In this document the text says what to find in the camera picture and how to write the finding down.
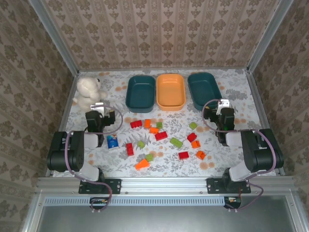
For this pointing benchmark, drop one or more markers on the long green lego brick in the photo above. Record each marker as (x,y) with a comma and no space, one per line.
(176,142)

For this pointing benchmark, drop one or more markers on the orange sloped lego brick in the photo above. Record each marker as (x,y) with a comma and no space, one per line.
(142,165)

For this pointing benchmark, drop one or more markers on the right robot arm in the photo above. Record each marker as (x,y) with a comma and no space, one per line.
(263,152)

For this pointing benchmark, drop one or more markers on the small blue carton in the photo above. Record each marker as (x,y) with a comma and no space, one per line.
(112,142)

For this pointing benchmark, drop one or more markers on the teal plastic container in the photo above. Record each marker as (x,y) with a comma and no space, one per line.
(140,94)
(202,89)

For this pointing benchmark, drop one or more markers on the white teddy bear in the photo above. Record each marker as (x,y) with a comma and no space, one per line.
(87,93)

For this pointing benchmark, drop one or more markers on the orange plastic container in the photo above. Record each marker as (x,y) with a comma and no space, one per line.
(171,91)

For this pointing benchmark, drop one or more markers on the floral table cover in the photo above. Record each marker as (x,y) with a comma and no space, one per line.
(169,166)

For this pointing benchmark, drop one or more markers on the grey metal panel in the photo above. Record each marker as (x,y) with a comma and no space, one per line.
(164,218)

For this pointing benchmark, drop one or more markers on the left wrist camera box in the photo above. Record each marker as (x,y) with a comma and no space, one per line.
(97,108)

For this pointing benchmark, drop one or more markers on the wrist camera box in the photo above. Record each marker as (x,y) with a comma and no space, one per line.
(97,108)
(223,105)

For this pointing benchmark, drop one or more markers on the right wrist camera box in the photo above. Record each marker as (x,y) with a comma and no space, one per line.
(223,105)

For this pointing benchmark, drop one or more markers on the aluminium side rail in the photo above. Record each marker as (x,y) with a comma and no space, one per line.
(63,120)
(257,96)

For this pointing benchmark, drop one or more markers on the thin aluminium wall rail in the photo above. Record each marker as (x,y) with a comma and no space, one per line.
(217,69)

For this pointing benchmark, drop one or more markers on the aluminium table edge rail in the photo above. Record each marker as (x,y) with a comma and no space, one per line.
(164,184)

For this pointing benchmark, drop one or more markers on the aluminium frame post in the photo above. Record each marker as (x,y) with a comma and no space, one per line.
(270,32)
(53,32)

